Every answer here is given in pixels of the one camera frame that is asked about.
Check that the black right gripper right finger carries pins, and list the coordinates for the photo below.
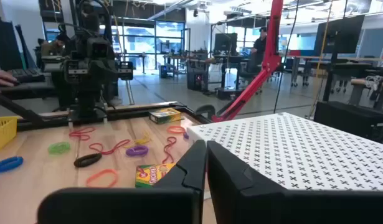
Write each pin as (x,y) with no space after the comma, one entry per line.
(272,208)

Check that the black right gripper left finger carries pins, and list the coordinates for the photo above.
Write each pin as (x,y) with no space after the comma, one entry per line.
(166,205)

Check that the Crayola crayon box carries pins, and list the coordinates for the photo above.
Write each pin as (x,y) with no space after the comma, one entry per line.
(150,175)
(164,115)

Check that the yellow plastic basket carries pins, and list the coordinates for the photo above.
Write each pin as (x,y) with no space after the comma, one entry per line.
(2,133)

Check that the red desk lamp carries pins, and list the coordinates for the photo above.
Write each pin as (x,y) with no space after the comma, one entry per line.
(266,68)

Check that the person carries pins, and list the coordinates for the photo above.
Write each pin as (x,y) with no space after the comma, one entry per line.
(54,46)
(259,46)

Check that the white perforated riser shelf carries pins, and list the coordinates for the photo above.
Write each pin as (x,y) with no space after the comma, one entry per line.
(287,149)

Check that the black keyboard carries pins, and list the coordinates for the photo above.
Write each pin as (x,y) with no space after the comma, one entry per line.
(27,74)

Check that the orange silicone wristband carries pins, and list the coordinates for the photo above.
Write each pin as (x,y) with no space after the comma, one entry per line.
(88,180)

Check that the person's hand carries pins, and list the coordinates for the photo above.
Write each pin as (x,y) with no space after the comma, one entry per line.
(2,77)

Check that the black monitor panel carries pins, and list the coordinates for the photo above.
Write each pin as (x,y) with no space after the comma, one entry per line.
(4,43)

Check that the black computer tower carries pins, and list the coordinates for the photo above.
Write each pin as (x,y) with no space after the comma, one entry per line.
(350,121)
(195,79)

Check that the black computer monitor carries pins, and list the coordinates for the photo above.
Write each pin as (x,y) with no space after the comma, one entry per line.
(339,34)
(225,42)

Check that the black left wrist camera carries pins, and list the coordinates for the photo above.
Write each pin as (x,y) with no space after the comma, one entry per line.
(97,47)

